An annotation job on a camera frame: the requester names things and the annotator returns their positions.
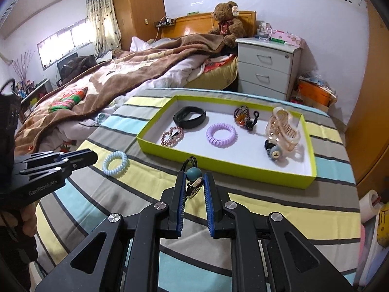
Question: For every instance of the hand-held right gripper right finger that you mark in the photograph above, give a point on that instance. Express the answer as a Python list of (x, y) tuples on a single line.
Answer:
[(209, 203)]

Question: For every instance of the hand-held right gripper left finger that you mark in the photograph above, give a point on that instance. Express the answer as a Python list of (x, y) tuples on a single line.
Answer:
[(181, 200)]

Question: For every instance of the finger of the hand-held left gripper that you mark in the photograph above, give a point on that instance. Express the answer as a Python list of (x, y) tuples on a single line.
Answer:
[(82, 158), (33, 159)]

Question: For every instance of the green-edged white box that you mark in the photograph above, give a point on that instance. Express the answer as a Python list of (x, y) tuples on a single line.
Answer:
[(243, 158)]

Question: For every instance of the pink rhinestone hair clip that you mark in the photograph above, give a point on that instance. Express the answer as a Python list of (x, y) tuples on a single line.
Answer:
[(165, 137)]

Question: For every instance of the black wristband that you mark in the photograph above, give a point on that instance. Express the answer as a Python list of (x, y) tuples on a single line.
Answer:
[(190, 124)]

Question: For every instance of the small black hair clip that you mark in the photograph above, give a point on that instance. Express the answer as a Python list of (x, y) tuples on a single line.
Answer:
[(250, 124)]

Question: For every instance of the clear hair claw clip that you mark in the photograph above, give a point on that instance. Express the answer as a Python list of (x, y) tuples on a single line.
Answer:
[(282, 127)]

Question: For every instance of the person's left forearm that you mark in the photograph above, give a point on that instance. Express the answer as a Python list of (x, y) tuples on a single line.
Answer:
[(15, 264)]

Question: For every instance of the person's left hand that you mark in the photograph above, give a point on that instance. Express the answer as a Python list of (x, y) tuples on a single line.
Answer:
[(28, 222)]

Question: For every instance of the red green striped cloth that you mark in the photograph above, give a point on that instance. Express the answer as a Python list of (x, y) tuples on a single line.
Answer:
[(68, 99)]

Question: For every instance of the striped tablecloth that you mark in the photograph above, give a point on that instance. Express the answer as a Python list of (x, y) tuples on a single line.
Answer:
[(273, 206)]

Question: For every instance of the cluttered desk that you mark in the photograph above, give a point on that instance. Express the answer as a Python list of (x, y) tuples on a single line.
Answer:
[(33, 89)]

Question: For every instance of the dried branches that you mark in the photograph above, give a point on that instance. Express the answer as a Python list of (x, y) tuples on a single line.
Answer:
[(22, 67)]

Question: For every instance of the brown blanket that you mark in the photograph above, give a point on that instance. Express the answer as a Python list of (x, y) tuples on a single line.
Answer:
[(121, 73)]

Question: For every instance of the dark monitor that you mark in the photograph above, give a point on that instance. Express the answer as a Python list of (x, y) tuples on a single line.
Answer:
[(67, 64)]

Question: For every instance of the window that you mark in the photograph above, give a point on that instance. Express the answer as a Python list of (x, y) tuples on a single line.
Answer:
[(63, 42)]

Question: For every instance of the yellow bed sheet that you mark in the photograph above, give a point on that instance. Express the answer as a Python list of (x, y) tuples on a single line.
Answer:
[(218, 73)]

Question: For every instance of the patterned curtain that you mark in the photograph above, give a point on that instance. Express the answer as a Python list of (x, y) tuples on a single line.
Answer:
[(101, 21)]

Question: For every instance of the white three-drawer nightstand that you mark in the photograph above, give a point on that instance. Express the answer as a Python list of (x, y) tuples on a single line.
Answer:
[(267, 67)]

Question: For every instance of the orange box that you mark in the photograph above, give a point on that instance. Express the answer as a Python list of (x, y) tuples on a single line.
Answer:
[(313, 94)]

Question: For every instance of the cardboard box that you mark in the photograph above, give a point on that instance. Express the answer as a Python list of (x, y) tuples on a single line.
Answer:
[(329, 102)]

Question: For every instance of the power strip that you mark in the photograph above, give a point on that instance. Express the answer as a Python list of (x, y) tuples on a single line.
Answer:
[(165, 22)]

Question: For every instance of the tall wooden wardrobe with stars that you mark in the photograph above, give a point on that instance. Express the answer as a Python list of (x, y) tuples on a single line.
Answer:
[(139, 9)]

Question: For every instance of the white tape roll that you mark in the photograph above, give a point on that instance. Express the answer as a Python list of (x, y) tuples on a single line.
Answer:
[(369, 203)]

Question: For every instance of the wooden headboard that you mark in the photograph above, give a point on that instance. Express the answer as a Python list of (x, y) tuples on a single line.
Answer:
[(188, 26)]

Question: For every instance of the yellow toy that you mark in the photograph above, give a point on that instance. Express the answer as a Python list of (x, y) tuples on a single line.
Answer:
[(383, 225)]

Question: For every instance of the small bottles on nightstand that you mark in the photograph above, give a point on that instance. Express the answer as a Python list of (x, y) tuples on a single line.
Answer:
[(263, 30)]

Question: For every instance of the brown teddy bear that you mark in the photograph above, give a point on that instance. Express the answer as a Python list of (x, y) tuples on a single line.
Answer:
[(226, 21)]

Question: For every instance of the pink floral box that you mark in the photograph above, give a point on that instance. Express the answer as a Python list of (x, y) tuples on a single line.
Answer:
[(288, 38)]

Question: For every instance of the large wooden wardrobe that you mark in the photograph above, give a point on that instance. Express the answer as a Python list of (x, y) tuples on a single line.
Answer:
[(373, 97)]

